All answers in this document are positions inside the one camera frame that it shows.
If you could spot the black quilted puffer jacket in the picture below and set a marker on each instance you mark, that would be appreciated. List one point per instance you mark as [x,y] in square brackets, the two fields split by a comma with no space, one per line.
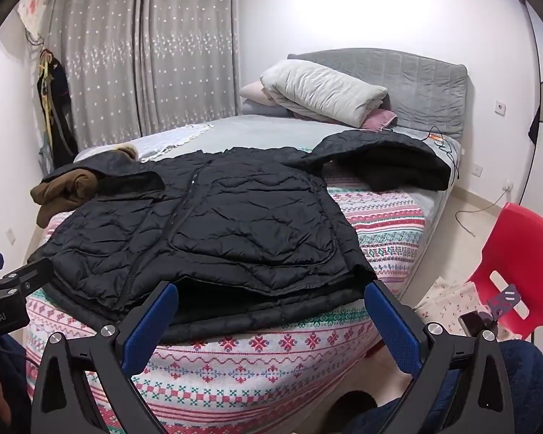
[235,226]

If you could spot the floral cloth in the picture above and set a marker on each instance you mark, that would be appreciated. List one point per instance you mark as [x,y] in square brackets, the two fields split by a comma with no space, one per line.
[443,303]

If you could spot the white wall socket with plug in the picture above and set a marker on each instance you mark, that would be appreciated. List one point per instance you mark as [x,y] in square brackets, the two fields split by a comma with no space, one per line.
[508,185]

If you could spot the folded beige quilt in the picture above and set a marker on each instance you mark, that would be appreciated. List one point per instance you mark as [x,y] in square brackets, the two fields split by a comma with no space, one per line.
[321,88]

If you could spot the hanging black clothes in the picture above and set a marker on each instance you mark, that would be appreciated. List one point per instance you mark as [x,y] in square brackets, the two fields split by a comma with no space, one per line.
[59,113]

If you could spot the red plastic chair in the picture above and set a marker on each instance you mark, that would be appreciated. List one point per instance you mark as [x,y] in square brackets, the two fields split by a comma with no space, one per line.
[525,244]

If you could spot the person's left forearm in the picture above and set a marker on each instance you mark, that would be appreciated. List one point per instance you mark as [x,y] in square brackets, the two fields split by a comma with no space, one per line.
[9,379]

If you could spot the purple plastic item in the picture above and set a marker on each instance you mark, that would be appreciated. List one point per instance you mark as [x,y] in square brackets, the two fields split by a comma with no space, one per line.
[504,300]

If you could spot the white lace cloth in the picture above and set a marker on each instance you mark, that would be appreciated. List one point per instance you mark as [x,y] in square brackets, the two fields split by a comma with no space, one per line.
[172,138]

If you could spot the pink cloth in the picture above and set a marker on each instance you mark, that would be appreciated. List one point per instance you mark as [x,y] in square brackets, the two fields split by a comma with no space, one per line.
[379,120]

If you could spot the light pink pillow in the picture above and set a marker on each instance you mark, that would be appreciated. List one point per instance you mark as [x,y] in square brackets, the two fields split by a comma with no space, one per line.
[253,91]

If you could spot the floral wall poster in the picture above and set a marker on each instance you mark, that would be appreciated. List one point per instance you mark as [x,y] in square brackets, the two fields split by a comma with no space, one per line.
[32,8]

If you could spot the grey bed sheet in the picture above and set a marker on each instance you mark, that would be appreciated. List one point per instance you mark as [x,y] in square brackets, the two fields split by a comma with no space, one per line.
[271,133]

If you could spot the person's blue fleece pants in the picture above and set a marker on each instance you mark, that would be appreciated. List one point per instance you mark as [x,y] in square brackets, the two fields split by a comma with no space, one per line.
[522,370]

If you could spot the grey pillow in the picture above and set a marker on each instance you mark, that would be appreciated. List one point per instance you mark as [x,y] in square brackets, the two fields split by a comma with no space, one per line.
[258,108]

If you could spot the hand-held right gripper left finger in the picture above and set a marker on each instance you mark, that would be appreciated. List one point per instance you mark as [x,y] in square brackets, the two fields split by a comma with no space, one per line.
[148,331]

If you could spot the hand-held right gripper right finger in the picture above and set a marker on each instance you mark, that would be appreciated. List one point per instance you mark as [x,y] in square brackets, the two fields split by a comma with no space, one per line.
[392,327]

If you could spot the black phone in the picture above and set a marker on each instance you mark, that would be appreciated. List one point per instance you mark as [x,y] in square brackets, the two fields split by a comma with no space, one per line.
[470,324]

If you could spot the brown garment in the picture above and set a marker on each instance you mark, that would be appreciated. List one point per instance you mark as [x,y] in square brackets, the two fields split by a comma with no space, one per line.
[65,190]

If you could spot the grey star-patterned curtain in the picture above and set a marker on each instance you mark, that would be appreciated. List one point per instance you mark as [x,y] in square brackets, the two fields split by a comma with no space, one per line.
[135,63]

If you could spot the patterned knit bedspread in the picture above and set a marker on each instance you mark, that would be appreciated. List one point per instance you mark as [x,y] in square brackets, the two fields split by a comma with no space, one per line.
[235,370]

